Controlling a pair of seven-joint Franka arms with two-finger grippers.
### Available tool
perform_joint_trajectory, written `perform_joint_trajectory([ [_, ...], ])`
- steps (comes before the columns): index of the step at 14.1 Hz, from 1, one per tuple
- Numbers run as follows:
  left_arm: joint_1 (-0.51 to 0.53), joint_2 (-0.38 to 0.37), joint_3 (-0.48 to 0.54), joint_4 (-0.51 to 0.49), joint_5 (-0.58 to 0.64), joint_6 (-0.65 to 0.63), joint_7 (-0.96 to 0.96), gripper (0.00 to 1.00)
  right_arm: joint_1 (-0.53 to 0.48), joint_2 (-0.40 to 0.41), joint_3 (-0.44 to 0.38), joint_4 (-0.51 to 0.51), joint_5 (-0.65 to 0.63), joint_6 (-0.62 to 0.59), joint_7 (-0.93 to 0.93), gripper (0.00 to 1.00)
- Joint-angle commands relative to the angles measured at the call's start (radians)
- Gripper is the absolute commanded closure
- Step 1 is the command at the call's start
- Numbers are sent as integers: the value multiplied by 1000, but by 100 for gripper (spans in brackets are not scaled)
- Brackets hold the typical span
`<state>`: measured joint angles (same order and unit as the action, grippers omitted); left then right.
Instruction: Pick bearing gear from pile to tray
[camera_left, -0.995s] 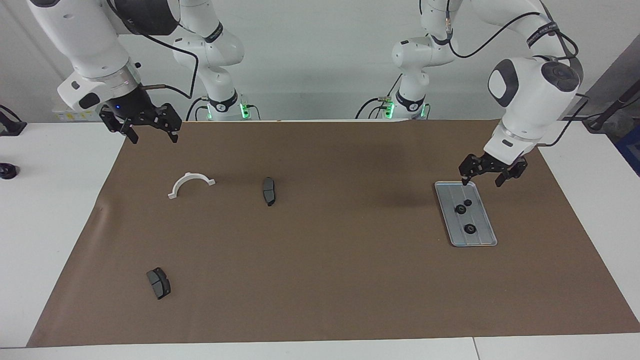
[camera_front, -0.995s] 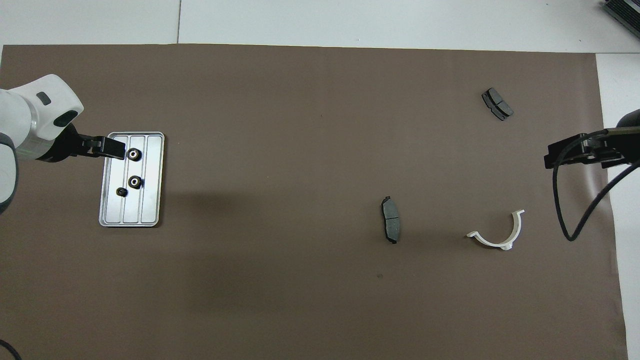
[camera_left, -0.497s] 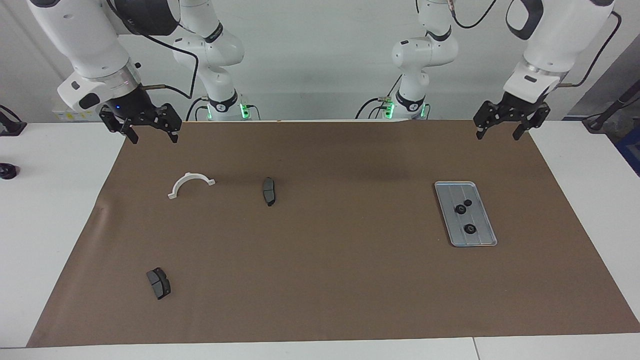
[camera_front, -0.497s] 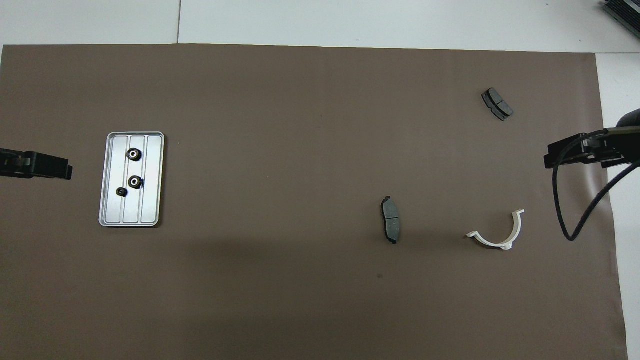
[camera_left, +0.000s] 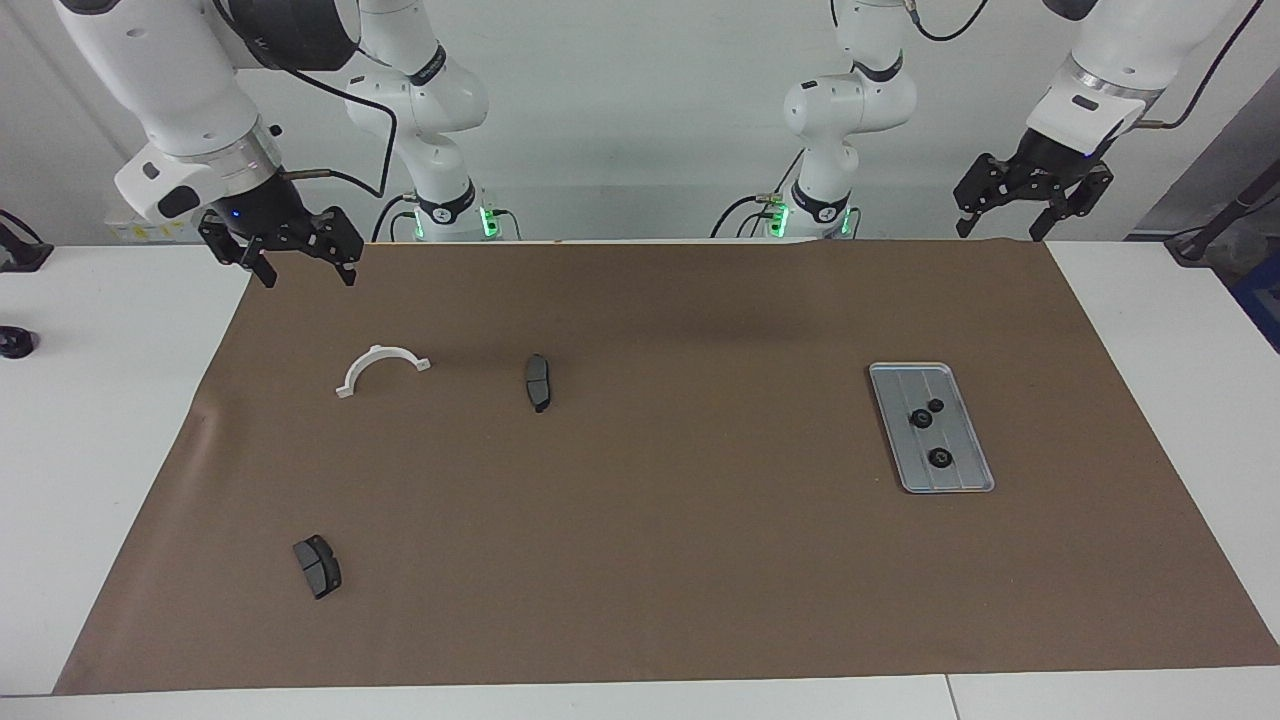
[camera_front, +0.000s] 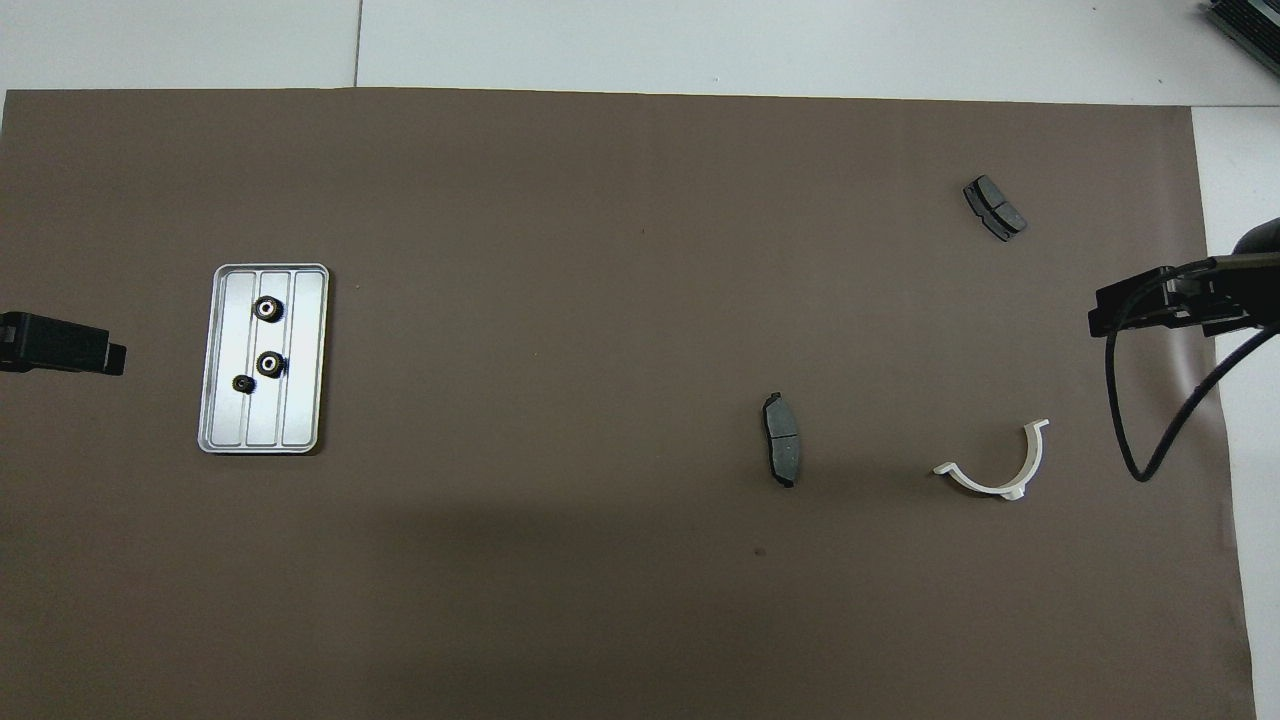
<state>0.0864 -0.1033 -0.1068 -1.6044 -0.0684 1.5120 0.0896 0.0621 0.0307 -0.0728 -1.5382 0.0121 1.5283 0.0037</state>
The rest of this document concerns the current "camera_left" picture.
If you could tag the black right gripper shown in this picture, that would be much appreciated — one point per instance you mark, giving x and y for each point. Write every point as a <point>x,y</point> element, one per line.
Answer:
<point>265,210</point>

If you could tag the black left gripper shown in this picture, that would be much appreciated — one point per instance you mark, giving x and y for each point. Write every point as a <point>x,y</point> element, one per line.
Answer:
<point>1050,160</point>

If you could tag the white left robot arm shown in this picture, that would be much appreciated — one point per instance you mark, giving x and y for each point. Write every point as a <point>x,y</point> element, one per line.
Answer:
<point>850,105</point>

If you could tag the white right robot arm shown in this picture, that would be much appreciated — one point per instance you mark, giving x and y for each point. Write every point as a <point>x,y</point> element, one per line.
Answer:
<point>170,80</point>

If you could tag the silver metal tray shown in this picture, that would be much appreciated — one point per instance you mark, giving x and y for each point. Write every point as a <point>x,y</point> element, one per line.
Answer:
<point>968,472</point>

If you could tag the white cardboard box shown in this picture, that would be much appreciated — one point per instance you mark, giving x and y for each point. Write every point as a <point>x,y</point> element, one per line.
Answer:
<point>140,232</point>

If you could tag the black stand pole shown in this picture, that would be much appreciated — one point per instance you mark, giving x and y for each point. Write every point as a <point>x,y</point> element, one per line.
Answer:
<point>1225,215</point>

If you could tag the blue crate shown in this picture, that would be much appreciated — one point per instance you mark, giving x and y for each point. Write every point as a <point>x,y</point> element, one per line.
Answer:
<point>1262,300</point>

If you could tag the black round knob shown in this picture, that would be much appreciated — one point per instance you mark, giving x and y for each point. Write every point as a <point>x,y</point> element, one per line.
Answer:
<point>15,342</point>

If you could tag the long narrow grey brake pad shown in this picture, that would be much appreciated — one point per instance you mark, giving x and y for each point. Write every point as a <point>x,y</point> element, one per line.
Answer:
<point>538,382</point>

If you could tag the short wide grey brake pad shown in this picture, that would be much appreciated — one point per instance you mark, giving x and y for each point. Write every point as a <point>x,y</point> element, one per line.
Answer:
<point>318,568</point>

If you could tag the brown table mat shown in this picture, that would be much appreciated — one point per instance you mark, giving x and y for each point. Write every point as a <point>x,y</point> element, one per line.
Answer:
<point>650,550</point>

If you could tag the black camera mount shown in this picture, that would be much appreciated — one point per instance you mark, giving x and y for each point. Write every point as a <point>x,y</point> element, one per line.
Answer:
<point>20,252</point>

